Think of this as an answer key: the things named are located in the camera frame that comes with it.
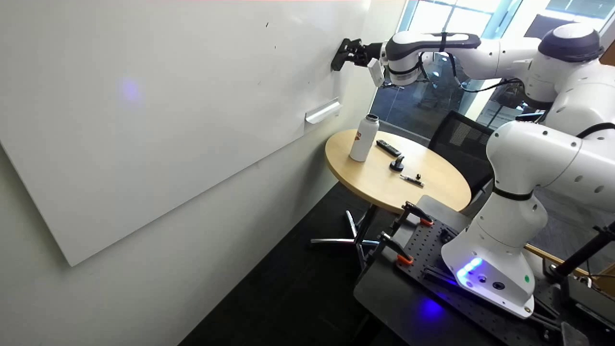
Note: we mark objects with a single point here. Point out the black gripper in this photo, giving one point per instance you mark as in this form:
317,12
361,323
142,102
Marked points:
361,54

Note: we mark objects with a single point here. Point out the black whiteboard duster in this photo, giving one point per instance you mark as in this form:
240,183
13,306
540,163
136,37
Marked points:
345,52

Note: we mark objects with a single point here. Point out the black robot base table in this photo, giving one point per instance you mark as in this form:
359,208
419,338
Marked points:
409,290

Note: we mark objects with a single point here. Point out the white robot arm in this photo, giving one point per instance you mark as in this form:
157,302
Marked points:
568,150

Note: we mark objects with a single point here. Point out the white bottle with red logo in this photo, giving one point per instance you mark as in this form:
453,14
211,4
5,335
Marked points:
363,137

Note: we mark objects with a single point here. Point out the round wooden table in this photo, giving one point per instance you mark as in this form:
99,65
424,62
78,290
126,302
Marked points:
382,187

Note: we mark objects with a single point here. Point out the black office chair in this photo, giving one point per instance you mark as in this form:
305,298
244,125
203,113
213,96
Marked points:
461,142

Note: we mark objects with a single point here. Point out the black tripod stand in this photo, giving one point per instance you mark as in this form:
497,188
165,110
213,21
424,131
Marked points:
588,300

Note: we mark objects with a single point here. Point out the black clamp with red handle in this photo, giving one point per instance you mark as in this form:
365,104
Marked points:
411,217

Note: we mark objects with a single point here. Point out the white wall whiteboard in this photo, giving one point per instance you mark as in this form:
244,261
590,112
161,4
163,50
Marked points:
117,112

